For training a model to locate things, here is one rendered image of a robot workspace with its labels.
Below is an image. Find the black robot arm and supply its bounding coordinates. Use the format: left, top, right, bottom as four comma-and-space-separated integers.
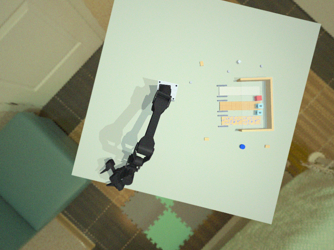
110, 84, 172, 186

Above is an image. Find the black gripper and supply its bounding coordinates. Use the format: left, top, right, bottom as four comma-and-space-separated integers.
100, 159, 125, 191

